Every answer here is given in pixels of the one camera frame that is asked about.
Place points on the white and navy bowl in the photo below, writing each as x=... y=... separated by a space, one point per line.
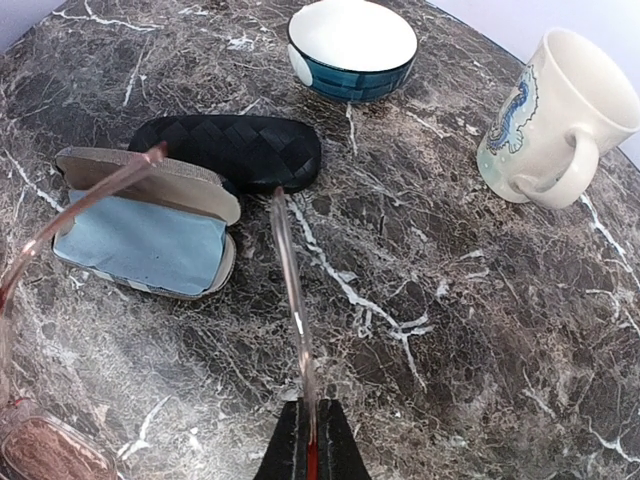
x=351 y=51

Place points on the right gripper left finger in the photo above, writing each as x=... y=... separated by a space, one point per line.
x=285 y=457

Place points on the clear pink-framed glasses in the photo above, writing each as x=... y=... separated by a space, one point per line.
x=137 y=166

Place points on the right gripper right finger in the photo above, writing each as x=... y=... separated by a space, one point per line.
x=338 y=455

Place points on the black checkered glasses case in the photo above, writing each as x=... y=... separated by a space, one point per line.
x=252 y=154

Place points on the white seahorse mug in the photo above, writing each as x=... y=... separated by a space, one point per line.
x=571 y=104

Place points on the light blue cloth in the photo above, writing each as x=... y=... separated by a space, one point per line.
x=153 y=245

